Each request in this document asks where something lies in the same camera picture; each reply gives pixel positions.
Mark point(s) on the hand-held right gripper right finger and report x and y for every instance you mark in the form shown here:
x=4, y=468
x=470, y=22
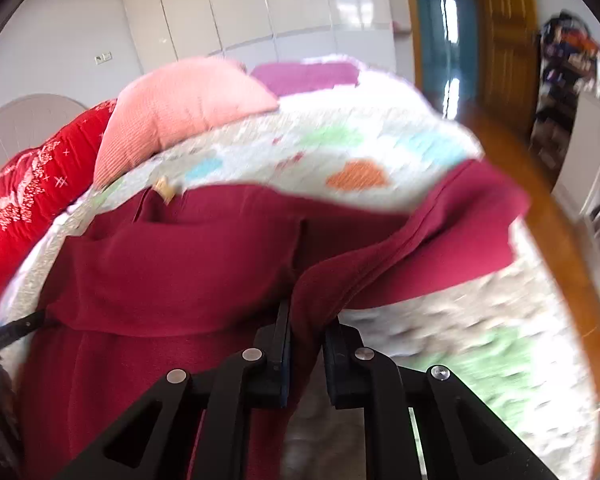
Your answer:
x=330, y=360

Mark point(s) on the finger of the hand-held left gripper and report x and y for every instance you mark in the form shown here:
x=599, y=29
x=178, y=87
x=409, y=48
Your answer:
x=15, y=330

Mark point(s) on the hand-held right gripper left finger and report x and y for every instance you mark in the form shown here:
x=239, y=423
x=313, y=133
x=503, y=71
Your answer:
x=283, y=355

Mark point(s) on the dark red garment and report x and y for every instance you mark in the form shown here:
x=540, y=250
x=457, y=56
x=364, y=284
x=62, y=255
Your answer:
x=180, y=270

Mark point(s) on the shelf rack with clothes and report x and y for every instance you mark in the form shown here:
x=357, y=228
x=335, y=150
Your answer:
x=560, y=85

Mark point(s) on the red floral duvet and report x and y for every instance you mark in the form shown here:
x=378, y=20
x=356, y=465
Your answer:
x=30, y=195

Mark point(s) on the heart patterned quilt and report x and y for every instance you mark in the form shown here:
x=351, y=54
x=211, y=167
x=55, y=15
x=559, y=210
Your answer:
x=330, y=160

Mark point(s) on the white round headboard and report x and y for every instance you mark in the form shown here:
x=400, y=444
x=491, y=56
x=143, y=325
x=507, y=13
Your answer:
x=25, y=120

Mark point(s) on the pink pillow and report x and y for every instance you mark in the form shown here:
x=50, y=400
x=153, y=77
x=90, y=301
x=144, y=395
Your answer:
x=180, y=105

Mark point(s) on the purple cloth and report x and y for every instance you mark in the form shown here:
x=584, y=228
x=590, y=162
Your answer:
x=305, y=77

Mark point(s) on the white cabinet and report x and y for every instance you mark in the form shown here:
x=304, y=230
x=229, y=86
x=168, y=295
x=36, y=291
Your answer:
x=587, y=150

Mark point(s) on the teal glass door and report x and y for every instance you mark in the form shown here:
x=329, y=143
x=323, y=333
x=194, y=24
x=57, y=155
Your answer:
x=430, y=35

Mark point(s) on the glossy white wardrobe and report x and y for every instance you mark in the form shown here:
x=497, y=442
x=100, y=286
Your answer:
x=280, y=0

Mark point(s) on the wooden door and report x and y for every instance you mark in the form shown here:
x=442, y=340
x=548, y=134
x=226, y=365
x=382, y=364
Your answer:
x=505, y=35

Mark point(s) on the white wall socket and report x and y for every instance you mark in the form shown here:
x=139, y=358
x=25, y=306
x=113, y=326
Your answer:
x=103, y=57

